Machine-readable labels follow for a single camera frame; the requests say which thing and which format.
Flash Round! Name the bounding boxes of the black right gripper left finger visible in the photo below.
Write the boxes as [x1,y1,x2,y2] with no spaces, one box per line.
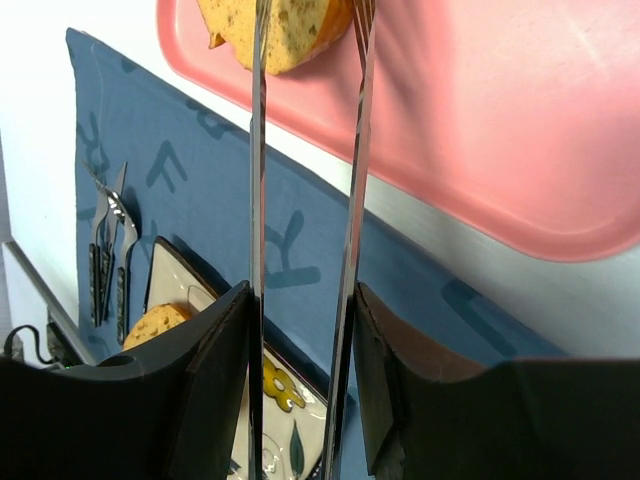
[1,282,250,479]

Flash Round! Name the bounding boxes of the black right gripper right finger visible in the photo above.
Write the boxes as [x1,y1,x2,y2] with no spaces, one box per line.
[354,284,639,479]

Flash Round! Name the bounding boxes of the seeded bread slice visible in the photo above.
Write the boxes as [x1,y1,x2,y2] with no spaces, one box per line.
[123,303,192,351]

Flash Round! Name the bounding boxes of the seeded bread sandwich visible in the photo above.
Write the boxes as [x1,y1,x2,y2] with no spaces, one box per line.
[198,0,353,75]

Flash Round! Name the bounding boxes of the metal kitchen tongs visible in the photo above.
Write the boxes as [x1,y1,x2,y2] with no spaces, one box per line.
[248,1,376,479]

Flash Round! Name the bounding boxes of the square floral ceramic plate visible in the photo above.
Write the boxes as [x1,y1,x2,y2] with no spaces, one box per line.
[145,236,327,479]

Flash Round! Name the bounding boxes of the silver table knife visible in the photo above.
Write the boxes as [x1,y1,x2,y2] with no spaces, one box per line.
[101,162,128,321]

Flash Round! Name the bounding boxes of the silver fork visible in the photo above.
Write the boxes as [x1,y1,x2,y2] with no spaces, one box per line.
[81,160,109,328]

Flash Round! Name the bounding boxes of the silver spoon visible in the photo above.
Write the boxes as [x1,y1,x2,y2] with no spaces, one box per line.
[106,188,139,345]

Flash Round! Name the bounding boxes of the pink plastic tray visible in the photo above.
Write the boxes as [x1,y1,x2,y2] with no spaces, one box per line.
[155,0,640,263]

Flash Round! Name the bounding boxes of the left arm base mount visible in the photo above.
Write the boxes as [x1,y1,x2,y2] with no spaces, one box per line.
[1,311,96,371]

